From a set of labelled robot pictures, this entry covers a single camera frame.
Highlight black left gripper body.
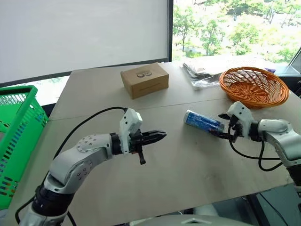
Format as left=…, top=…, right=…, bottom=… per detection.
left=128, top=132, right=147, bottom=165

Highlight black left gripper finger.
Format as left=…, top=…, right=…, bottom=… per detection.
left=142, top=134, right=167, bottom=145
left=142, top=129, right=166, bottom=137

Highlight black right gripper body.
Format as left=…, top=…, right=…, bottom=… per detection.
left=229, top=114, right=246, bottom=143

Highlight blue printed can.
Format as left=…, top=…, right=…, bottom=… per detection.
left=183, top=109, right=225, bottom=135

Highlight orange wicker basket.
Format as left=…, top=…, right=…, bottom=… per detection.
left=219, top=66, right=290, bottom=110

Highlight green plastic basket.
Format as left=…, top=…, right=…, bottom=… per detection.
left=0, top=85, right=49, bottom=210

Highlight clear plastic bag pile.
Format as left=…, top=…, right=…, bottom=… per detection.
left=180, top=61, right=223, bottom=91

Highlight brown cardboard box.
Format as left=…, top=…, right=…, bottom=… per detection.
left=120, top=62, right=169, bottom=100

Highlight black table leg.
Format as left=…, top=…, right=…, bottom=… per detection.
left=244, top=193, right=262, bottom=226

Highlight white roller blind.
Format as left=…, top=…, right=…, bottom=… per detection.
left=0, top=0, right=169, bottom=84

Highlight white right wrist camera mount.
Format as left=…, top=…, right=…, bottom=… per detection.
left=227, top=101, right=253, bottom=137

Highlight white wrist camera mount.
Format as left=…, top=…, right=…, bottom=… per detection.
left=119, top=108, right=143, bottom=155
left=227, top=101, right=253, bottom=137

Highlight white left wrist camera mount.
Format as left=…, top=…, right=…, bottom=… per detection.
left=119, top=108, right=143, bottom=155

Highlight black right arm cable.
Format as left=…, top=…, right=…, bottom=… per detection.
left=228, top=138, right=286, bottom=171

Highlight black window frame post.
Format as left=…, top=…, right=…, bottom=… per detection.
left=167, top=0, right=174, bottom=63

